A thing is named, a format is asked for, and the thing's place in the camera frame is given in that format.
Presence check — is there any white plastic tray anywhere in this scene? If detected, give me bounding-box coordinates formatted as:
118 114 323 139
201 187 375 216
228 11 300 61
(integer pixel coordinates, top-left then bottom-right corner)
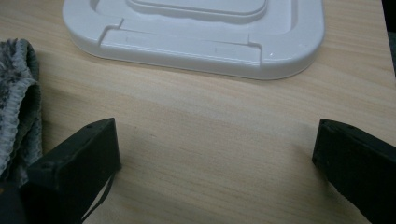
62 0 326 81

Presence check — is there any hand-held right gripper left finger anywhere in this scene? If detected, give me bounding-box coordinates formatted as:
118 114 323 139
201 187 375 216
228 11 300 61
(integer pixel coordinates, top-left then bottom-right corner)
20 117 121 224

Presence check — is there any grey fluffy towel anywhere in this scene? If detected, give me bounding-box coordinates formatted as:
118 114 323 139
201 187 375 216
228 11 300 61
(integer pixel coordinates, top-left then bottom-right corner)
0 37 44 188

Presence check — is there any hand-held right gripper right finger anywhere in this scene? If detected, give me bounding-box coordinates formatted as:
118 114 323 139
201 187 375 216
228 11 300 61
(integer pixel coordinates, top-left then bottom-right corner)
312 119 396 224

